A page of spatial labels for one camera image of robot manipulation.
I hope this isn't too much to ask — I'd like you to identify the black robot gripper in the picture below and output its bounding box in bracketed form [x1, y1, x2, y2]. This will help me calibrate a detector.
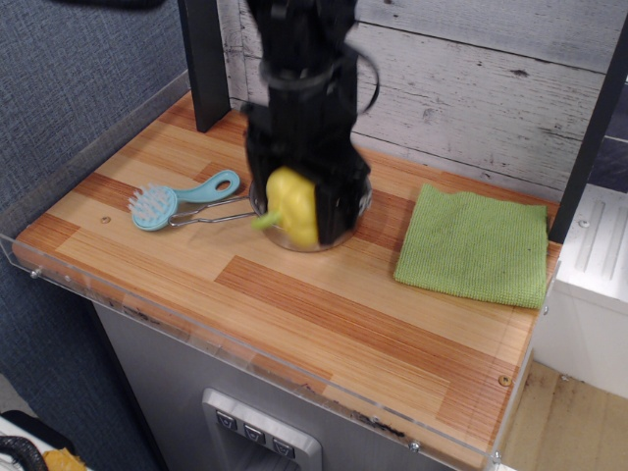
[244, 73, 370, 245]

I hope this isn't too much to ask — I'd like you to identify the yellow toy capsicum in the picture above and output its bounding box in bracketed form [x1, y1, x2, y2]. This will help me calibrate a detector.
[251, 167, 318, 249]

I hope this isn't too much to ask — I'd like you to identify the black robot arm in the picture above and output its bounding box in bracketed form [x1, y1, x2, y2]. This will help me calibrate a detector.
[244, 1, 371, 252]

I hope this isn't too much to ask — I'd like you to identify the light blue scrub brush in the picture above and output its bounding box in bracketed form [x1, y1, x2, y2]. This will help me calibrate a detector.
[128, 170, 240, 232]

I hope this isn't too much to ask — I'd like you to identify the green microfibre cloth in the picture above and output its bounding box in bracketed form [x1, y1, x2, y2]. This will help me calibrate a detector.
[393, 184, 549, 309]

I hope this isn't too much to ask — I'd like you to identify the stainless steel cabinet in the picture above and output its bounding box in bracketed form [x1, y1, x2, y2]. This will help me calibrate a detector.
[95, 304, 444, 470]

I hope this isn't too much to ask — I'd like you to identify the silver dispenser button panel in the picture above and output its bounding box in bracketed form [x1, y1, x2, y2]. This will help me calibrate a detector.
[202, 388, 323, 470]

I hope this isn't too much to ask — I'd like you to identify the white toy appliance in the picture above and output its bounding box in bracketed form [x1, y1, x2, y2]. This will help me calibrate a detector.
[531, 184, 627, 397]

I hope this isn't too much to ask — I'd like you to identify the steel pan with wire handle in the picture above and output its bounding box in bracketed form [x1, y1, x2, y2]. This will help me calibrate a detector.
[168, 167, 372, 252]

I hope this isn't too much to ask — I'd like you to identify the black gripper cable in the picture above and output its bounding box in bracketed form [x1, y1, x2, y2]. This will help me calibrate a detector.
[342, 41, 382, 117]

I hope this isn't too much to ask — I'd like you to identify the black vertical post left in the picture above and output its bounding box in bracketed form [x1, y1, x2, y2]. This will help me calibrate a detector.
[178, 0, 232, 132]

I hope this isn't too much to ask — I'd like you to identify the black vertical post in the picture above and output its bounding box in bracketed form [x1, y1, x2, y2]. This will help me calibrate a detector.
[549, 19, 627, 244]
[178, 0, 232, 132]

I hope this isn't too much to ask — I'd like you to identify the black vertical post right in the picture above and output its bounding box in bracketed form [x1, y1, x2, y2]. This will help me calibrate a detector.
[549, 19, 627, 244]

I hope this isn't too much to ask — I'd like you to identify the black braided hose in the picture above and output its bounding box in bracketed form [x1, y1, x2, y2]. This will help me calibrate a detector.
[0, 435, 48, 471]

